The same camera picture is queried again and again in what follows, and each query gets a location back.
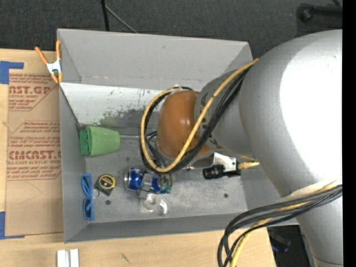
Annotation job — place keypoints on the grey metal bin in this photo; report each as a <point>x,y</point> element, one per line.
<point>194,188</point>

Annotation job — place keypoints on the brown cardboard board red print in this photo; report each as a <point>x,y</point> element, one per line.
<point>33,138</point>

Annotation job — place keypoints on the blue drink can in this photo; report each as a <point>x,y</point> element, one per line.
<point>134,179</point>

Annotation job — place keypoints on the black and yellow tape measure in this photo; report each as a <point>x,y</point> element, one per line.
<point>105,183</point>

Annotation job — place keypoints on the black cylinder on white bracket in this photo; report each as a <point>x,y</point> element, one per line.
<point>215,172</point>

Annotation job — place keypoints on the blue sunglasses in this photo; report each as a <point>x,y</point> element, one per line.
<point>88,196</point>

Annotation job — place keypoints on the green plastic cup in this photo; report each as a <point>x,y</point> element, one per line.
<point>101,141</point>

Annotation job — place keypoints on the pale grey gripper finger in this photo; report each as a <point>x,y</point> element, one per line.
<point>143,194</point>
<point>147,180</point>

